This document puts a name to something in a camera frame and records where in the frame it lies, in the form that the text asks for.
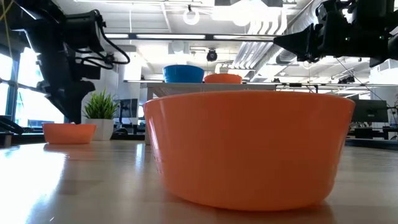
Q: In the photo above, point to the long ceiling light bar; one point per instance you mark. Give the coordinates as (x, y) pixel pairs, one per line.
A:
(171, 36)

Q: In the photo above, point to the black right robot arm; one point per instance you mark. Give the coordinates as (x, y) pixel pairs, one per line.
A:
(385, 46)

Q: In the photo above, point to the orange plastic mini bowl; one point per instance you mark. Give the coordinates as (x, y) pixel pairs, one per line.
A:
(248, 149)
(68, 133)
(222, 78)

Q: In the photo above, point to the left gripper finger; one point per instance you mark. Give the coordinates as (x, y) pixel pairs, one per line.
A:
(68, 102)
(85, 91)

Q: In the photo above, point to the black computer monitor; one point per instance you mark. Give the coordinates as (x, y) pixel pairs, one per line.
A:
(370, 110)
(129, 107)

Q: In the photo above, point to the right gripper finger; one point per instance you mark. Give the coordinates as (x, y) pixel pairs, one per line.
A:
(298, 42)

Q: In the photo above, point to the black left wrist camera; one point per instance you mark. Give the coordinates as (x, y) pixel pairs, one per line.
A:
(82, 31)

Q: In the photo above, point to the black ceiling spotlight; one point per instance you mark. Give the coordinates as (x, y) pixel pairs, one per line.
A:
(211, 55)

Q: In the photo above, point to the green plant in white pot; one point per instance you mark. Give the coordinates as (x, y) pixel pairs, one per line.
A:
(101, 129)

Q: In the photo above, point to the blue plastic mini bowl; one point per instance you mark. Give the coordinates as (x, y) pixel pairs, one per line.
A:
(183, 74)

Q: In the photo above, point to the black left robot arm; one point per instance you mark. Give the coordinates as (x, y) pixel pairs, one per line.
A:
(34, 25)

